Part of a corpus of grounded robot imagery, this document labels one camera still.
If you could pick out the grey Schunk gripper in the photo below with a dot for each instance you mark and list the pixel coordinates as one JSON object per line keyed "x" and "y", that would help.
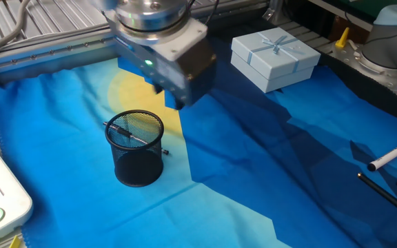
{"x": 191, "y": 79}

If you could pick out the black mesh pen holder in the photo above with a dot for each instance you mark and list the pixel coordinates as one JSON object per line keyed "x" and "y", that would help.
{"x": 138, "y": 172}

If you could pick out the white marker black cap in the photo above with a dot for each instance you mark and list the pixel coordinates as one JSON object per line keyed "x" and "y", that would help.
{"x": 388, "y": 156}

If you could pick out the long black pen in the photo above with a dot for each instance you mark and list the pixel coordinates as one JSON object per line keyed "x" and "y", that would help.
{"x": 384, "y": 194}

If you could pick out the black and silver gel pen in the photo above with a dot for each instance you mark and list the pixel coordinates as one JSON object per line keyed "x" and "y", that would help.
{"x": 124, "y": 132}

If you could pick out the light blue gift box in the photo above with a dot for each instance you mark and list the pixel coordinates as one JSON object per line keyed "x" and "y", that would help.
{"x": 271, "y": 72}

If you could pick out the aluminium table rail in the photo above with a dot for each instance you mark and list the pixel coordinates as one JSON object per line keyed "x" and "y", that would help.
{"x": 47, "y": 60}

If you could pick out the aluminium cage frame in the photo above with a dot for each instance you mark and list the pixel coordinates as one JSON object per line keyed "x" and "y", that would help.
{"x": 274, "y": 13}

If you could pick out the blue mountain print cloth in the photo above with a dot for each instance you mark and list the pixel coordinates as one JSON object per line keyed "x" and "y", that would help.
{"x": 253, "y": 155}

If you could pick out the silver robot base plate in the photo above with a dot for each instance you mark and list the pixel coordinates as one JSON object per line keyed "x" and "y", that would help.
{"x": 374, "y": 74}

